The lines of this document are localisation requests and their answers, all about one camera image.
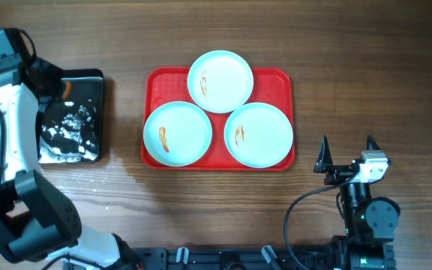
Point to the red plastic tray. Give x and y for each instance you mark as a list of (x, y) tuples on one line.
[(166, 84)]

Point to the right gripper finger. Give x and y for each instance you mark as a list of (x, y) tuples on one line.
[(324, 163), (371, 144)]

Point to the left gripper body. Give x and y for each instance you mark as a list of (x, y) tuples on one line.
[(46, 88)]

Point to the light blue plate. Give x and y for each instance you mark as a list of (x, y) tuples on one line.
[(258, 135), (177, 134), (220, 81)]

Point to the green and orange sponge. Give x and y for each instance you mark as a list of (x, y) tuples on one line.
[(67, 90)]

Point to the black rectangular water tray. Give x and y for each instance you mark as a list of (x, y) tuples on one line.
[(70, 130)]

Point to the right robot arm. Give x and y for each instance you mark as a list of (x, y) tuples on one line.
[(370, 222)]

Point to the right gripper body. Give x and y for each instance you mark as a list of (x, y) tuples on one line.
[(343, 171)]

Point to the light blue top plate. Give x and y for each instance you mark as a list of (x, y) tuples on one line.
[(220, 81)]

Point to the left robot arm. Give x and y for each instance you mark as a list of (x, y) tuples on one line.
[(38, 223)]

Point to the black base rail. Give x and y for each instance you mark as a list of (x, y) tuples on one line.
[(324, 256)]

